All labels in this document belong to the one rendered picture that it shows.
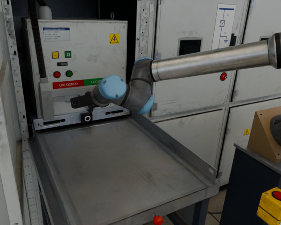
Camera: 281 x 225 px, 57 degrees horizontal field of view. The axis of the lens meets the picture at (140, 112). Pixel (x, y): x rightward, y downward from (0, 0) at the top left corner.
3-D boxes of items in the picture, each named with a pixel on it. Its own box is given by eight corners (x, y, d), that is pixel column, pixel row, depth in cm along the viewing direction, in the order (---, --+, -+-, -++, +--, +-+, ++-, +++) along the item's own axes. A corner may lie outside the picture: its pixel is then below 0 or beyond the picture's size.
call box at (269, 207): (290, 222, 90) (298, 199, 86) (275, 231, 86) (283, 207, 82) (269, 207, 96) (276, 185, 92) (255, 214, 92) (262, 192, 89)
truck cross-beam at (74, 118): (130, 114, 156) (130, 105, 153) (34, 130, 131) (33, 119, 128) (126, 111, 160) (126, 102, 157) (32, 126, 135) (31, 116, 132)
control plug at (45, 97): (54, 119, 123) (51, 84, 116) (43, 121, 121) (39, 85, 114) (51, 113, 129) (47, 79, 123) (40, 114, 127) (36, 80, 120)
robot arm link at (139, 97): (158, 86, 104) (130, 74, 99) (154, 112, 98) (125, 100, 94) (146, 95, 111) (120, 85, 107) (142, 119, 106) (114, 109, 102)
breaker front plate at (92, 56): (125, 107, 153) (127, 22, 134) (39, 121, 130) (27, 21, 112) (124, 106, 154) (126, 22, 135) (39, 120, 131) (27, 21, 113)
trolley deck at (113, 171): (218, 193, 104) (221, 181, 101) (60, 257, 75) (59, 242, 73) (138, 126, 158) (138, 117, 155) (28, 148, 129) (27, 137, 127)
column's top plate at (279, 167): (271, 135, 168) (271, 132, 168) (322, 160, 143) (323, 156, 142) (233, 145, 153) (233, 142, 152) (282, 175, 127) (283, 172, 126)
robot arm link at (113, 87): (124, 102, 94) (98, 92, 90) (113, 108, 105) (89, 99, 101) (131, 79, 96) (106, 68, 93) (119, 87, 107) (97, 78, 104)
